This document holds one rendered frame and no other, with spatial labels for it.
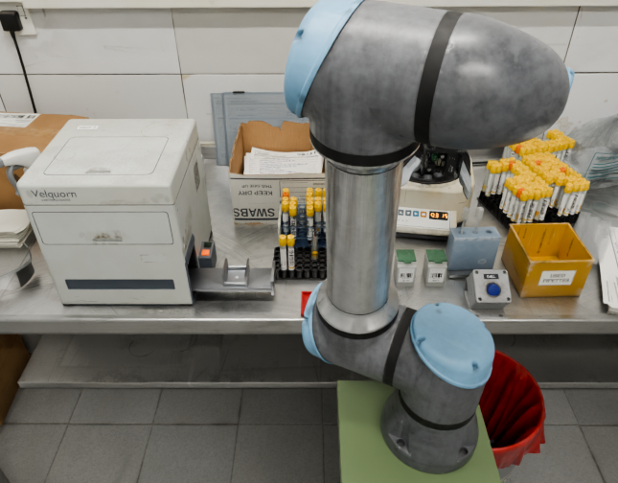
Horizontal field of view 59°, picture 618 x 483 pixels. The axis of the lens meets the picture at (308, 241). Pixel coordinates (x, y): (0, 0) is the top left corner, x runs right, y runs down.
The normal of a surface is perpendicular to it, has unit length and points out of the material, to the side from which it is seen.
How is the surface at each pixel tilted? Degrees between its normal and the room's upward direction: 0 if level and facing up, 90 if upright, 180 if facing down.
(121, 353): 0
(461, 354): 9
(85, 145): 0
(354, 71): 73
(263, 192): 88
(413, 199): 90
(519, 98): 80
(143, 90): 90
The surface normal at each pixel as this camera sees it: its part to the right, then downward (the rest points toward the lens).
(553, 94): 0.65, 0.25
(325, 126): -0.76, 0.48
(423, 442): -0.36, 0.29
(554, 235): 0.03, 0.61
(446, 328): 0.15, -0.75
